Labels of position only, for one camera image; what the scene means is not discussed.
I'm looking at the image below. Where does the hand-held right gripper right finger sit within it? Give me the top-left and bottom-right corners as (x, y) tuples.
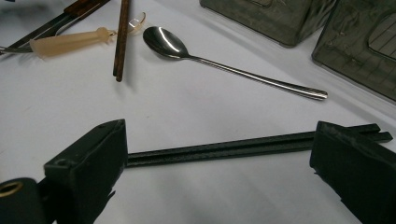
(309, 120), (396, 224)

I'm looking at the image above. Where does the smoky transparent plastic bin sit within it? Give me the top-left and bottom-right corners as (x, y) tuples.
(199, 0), (339, 49)
(311, 0), (396, 103)

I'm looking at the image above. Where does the knife with wooden handle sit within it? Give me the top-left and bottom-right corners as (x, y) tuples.
(7, 0), (104, 49)

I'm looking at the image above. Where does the single black chopstick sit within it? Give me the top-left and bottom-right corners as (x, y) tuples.
(115, 0), (132, 83)

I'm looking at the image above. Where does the long-handled metal spoon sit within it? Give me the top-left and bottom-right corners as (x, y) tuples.
(142, 25), (329, 102)

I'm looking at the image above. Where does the brown wooden chopstick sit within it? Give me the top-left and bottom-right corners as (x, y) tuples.
(112, 0), (127, 77)

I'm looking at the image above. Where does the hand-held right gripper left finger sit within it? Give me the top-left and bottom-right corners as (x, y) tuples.
(43, 119), (129, 224)

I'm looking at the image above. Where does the fork with wooden handle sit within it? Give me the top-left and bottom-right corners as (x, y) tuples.
(0, 0), (111, 56)

